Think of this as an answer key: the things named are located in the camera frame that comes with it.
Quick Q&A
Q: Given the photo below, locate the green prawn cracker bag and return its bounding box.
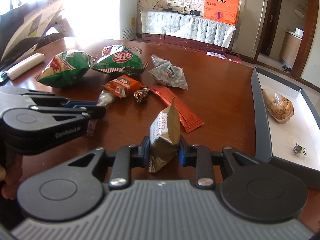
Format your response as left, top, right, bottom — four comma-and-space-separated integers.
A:
35, 49, 96, 88
91, 45, 149, 76

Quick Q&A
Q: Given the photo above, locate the long red snack packet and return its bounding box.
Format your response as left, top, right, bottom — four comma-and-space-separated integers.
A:
150, 85, 204, 133

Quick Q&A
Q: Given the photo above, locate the brown gold candy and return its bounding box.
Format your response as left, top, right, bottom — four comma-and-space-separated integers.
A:
133, 87, 150, 103

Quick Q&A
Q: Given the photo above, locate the brown gold snack packet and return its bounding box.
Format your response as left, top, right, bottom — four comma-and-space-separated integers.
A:
149, 102, 180, 173

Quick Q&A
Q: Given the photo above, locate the person's left hand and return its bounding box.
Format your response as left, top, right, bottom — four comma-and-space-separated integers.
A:
1, 155, 23, 200

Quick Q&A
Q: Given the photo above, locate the small clear candy wrapper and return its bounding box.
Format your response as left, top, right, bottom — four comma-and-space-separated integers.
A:
292, 142, 308, 160

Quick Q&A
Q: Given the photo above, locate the small white candy packet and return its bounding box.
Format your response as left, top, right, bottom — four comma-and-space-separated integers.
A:
97, 90, 116, 109

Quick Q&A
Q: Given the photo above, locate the grey shallow box tray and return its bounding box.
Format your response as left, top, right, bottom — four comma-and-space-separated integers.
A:
251, 68, 319, 190

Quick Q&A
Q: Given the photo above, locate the beige pastry packet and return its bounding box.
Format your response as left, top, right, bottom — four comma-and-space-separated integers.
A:
262, 89, 295, 124

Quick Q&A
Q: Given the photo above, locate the orange chocolate bar wrapper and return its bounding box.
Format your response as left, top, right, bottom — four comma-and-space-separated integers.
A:
103, 75, 145, 98

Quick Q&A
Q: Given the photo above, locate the white chest freezer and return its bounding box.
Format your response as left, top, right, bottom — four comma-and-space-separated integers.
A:
68, 0, 138, 42

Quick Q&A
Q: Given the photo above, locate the pair of slippers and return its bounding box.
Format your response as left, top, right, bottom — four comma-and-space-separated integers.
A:
281, 65, 292, 72

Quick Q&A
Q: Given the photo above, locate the clear bag of nuts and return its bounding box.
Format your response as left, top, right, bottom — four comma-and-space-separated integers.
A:
149, 54, 189, 90

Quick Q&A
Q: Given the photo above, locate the red wooden TV cabinet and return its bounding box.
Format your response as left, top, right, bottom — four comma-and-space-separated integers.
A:
142, 33, 227, 54

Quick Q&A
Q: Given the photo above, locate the kitchen cabinet with pot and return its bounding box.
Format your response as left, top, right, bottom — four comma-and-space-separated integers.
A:
279, 29, 303, 68

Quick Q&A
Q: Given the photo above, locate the white blue patterned cloth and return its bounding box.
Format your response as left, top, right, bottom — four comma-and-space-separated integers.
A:
140, 11, 236, 48

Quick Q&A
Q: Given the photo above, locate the orange cardboard gift box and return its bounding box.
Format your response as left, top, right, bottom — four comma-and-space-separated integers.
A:
203, 0, 239, 26

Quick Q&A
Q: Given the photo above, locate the black set-top box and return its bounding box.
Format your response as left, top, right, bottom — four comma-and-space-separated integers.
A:
190, 10, 201, 16

